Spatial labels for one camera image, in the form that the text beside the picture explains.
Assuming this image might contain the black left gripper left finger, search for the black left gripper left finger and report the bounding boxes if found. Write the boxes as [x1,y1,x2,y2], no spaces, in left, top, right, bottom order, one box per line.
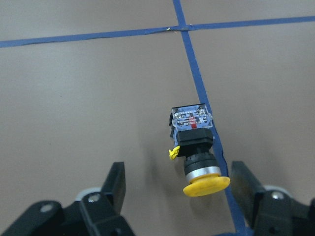
[3,162,134,236]

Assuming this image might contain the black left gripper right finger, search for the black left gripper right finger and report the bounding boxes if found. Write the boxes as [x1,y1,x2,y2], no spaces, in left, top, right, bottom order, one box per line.
[230,161,315,236]

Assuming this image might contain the yellow push button switch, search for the yellow push button switch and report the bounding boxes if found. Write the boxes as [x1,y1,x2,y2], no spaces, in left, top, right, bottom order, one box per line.
[169,103,230,197]

